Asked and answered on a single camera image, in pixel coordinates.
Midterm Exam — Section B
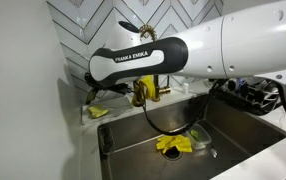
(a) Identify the clear plastic food container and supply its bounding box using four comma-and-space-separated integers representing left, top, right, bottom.
184, 123, 213, 151

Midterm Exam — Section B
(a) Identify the yellow cloth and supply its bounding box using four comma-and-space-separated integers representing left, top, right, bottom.
131, 74, 156, 107

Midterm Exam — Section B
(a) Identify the yellow rubber glove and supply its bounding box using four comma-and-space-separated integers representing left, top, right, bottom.
155, 133, 194, 155

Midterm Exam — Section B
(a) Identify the gold spring faucet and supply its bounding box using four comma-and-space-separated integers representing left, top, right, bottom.
131, 23, 173, 108

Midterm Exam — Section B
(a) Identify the small white bottle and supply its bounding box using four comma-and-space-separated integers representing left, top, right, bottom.
182, 82, 190, 96

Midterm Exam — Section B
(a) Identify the dark scrub sponge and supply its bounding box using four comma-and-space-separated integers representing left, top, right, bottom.
99, 125, 116, 155

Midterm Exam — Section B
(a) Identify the yellow sponge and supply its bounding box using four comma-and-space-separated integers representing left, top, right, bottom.
87, 104, 111, 120

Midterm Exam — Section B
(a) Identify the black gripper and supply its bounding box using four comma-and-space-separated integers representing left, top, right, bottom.
83, 72, 135, 105

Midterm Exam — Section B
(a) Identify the stainless steel sink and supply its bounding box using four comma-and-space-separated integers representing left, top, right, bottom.
97, 93, 286, 180

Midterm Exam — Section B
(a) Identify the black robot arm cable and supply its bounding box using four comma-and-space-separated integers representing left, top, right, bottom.
138, 78, 228, 136

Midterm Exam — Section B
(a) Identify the small green object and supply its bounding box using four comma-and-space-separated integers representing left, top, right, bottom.
189, 129, 203, 143

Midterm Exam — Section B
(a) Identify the metal dish rack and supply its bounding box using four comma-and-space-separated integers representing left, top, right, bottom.
212, 77, 285, 117

